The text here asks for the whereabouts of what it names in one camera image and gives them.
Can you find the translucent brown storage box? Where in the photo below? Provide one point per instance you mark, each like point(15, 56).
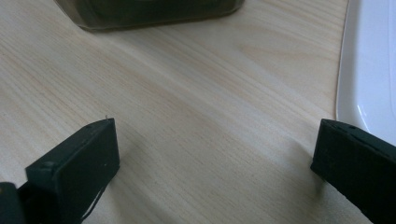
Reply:
point(149, 12)

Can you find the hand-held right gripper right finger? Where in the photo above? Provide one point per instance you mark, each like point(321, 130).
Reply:
point(358, 158)

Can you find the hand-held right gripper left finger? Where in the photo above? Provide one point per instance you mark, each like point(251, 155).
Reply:
point(77, 168)

